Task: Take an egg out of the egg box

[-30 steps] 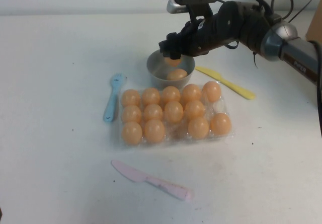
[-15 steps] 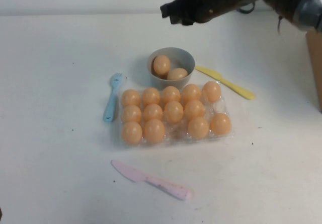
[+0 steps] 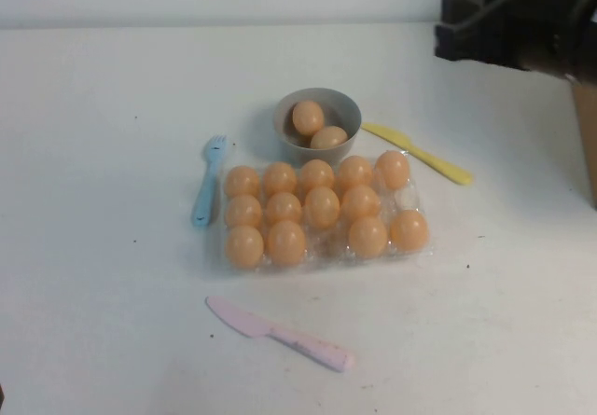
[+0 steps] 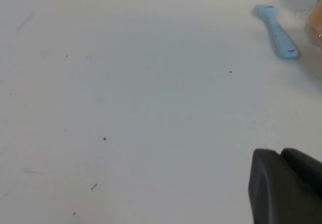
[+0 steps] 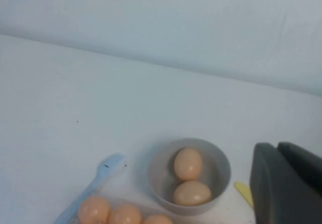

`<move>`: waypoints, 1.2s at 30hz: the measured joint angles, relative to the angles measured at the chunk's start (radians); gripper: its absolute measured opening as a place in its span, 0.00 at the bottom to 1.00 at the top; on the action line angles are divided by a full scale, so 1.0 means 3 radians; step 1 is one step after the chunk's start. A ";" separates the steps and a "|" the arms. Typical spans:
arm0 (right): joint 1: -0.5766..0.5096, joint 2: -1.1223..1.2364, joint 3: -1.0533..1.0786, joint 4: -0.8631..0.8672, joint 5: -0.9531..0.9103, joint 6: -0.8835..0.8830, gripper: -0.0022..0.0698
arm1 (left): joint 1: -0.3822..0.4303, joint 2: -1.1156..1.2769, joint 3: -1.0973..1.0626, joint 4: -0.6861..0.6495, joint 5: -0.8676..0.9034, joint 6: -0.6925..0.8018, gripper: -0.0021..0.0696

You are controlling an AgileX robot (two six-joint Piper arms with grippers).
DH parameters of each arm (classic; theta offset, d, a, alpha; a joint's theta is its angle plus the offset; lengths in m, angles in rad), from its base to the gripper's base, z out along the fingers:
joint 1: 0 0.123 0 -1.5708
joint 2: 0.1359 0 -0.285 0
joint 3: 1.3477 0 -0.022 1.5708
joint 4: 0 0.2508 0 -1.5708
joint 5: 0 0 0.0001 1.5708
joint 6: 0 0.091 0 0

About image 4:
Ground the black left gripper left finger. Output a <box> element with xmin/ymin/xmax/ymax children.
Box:
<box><xmin>248</xmin><ymin>148</ymin><xmax>322</xmax><ymax>224</ymax></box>

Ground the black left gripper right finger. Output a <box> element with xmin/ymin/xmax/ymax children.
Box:
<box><xmin>279</xmin><ymin>147</ymin><xmax>322</xmax><ymax>192</ymax></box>

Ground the clear plastic egg tray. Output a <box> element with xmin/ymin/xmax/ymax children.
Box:
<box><xmin>281</xmin><ymin>7</ymin><xmax>322</xmax><ymax>58</ymax></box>

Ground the orange plastic egg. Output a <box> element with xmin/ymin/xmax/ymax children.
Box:
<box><xmin>304</xmin><ymin>1</ymin><xmax>322</xmax><ymax>46</ymax></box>

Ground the blue plastic fork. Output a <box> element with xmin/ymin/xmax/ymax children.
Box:
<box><xmin>253</xmin><ymin>4</ymin><xmax>300</xmax><ymax>59</ymax></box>

